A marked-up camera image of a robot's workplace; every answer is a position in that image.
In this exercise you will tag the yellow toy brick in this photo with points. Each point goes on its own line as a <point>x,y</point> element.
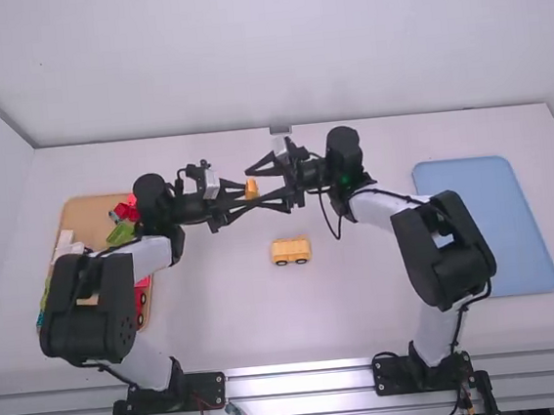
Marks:
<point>253,189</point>

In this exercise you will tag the red toy brick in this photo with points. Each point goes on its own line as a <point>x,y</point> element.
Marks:
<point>125,211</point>

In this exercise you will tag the yellow toy car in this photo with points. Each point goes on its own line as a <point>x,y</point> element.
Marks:
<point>291,250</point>

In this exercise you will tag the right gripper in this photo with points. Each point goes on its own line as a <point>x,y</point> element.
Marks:
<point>313,174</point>

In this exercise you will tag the lime green toy car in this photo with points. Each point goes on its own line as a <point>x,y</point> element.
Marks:
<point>45,296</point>

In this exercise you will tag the clear green toy brick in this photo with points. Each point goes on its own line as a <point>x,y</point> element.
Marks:
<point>120,233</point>

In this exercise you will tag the silver rails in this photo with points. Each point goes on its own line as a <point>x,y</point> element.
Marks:
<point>299,391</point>

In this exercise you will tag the blue mat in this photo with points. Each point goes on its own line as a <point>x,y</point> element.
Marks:
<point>492,196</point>

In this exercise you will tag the blue toy brick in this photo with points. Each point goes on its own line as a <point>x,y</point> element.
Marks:
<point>40,320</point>

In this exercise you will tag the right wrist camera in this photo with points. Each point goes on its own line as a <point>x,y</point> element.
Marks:
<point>280,147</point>

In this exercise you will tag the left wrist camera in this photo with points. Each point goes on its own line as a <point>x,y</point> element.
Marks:
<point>212,184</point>

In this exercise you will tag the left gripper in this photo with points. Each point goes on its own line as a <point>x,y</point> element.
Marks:
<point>199,210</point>

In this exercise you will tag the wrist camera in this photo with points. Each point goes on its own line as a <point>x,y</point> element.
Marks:
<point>212,184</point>
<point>280,147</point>

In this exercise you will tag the red toy car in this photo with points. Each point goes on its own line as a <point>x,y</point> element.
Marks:
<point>140,291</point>

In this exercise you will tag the tan tray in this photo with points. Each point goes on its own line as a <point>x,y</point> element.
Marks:
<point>86,216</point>

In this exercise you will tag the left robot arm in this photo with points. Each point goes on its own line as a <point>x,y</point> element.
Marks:
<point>85,304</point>

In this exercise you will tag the cream toy brick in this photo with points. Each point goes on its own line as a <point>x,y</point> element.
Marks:
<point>66,240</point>

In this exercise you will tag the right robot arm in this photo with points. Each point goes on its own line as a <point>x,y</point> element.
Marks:
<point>438,251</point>

